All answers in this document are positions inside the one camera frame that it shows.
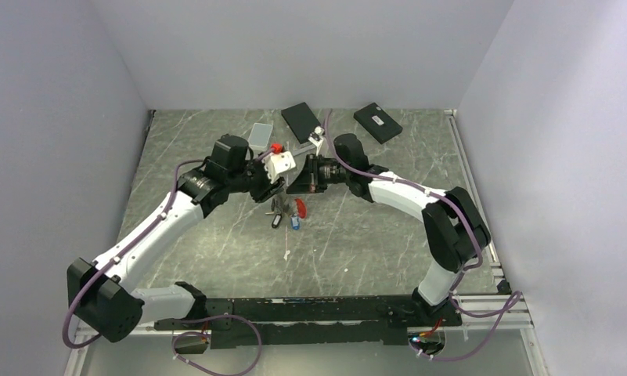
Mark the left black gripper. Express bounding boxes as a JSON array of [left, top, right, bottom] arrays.
[[227, 151, 286, 204]]

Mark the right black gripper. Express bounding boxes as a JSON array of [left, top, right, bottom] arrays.
[[286, 154, 350, 195]]

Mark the grey key holder red handle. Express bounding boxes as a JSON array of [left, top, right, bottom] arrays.
[[271, 193, 308, 219]]

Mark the blue key tag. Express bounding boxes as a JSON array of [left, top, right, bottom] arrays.
[[290, 215, 301, 230]]

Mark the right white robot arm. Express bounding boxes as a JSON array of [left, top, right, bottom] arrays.
[[286, 133, 492, 325]]

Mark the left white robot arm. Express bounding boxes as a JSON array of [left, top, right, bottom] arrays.
[[62, 135, 296, 349]]

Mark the silver open-end wrench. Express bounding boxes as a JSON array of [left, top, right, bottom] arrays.
[[291, 144, 317, 157]]

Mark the small white plastic box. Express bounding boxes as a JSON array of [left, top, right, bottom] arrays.
[[248, 122, 273, 153]]

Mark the black box left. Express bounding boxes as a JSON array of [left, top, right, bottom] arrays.
[[280, 102, 321, 145]]

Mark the black box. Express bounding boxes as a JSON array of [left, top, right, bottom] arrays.
[[353, 103, 403, 144], [280, 102, 321, 145]]

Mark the black box right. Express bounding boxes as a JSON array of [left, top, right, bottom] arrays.
[[353, 103, 403, 144]]

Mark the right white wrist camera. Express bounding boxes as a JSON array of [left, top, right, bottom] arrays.
[[308, 126, 329, 156]]

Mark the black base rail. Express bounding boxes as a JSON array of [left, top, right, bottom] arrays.
[[153, 293, 462, 349]]

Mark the aluminium frame rail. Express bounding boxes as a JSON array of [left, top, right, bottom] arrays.
[[74, 293, 523, 342]]

